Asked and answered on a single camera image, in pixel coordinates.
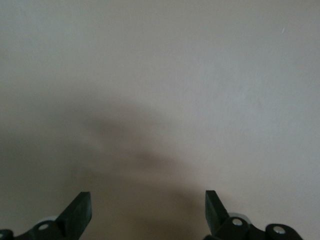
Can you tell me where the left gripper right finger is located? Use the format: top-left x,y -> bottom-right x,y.
203,190 -> 305,240

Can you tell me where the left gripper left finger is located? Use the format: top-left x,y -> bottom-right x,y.
0,191 -> 92,240

